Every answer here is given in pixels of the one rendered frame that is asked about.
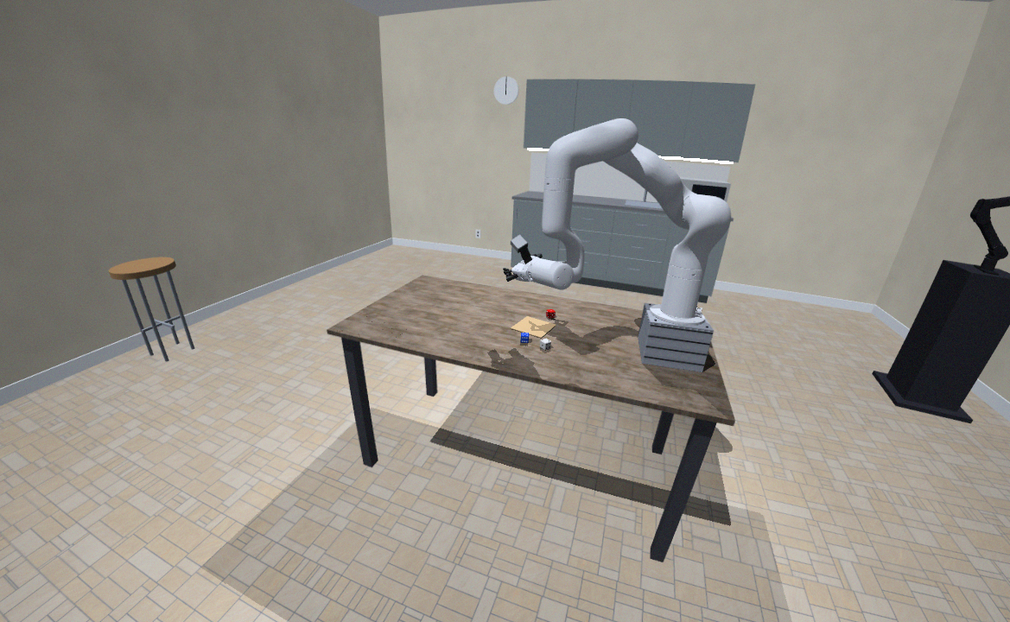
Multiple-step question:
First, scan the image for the beige flat mat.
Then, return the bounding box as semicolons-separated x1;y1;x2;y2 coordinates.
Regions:
511;316;556;338

